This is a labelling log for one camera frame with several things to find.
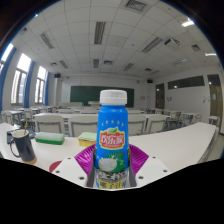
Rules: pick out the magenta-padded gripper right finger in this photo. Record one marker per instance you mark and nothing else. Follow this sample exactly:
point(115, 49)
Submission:
point(150, 168)

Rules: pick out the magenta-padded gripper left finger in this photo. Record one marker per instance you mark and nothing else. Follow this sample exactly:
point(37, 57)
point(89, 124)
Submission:
point(71, 170)

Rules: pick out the blue white-capped drink bottle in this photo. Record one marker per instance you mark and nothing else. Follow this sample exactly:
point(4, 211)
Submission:
point(112, 126)

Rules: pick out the yellow green sponge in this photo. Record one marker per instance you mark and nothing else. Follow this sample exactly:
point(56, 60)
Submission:
point(87, 138)

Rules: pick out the group of classroom chairs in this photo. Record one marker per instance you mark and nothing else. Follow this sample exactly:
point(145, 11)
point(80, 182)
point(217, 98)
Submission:
point(81, 125)

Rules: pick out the dark blue mug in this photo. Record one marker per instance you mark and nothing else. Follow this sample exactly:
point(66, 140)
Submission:
point(25, 148)

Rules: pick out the golden stir stick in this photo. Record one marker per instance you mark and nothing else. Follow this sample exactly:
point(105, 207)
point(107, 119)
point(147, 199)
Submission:
point(25, 126)

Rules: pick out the dark classroom door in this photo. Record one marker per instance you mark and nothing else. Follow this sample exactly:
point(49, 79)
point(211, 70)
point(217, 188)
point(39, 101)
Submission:
point(159, 96)

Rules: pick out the green blackboard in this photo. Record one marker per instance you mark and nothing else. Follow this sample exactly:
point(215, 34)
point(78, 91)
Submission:
point(83, 95)

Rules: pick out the wooden classroom door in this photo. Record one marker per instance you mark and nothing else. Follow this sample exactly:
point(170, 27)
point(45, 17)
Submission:
point(215, 100)

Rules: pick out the blue window curtains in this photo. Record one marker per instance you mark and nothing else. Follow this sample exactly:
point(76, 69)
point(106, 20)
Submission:
point(28, 83)

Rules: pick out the row of classroom windows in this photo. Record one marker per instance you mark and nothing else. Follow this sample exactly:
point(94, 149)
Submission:
point(23, 63)

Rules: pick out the ceiling projector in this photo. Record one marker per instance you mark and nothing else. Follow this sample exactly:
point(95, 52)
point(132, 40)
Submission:
point(171, 42)

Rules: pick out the group of ceiling lights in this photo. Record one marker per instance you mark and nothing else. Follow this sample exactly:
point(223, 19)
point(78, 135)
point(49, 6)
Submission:
point(99, 32)

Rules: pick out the black wall speaker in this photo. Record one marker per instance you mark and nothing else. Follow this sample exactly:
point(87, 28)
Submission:
point(57, 75)
point(149, 81)

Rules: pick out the dark high wall window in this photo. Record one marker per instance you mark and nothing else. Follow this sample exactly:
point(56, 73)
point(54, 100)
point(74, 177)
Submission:
point(186, 82)

